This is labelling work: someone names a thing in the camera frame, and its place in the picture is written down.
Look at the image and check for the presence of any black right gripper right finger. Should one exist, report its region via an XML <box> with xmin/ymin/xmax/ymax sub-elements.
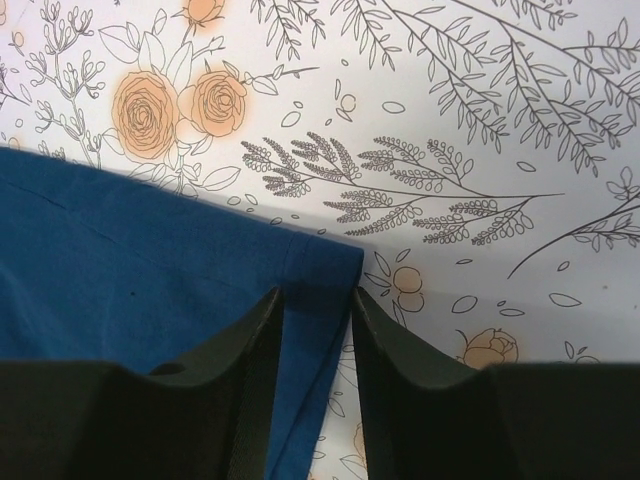
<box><xmin>352</xmin><ymin>289</ymin><xmax>639</xmax><ymax>479</ymax></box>

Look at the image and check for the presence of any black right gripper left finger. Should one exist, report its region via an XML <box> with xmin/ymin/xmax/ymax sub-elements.
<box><xmin>1</xmin><ymin>289</ymin><xmax>284</xmax><ymax>479</ymax></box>

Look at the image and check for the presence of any blue printed t-shirt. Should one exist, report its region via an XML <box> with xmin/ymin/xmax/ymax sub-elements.
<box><xmin>1</xmin><ymin>148</ymin><xmax>364</xmax><ymax>479</ymax></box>

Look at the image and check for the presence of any floral patterned tablecloth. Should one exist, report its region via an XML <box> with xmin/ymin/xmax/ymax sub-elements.
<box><xmin>1</xmin><ymin>1</ymin><xmax>639</xmax><ymax>479</ymax></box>

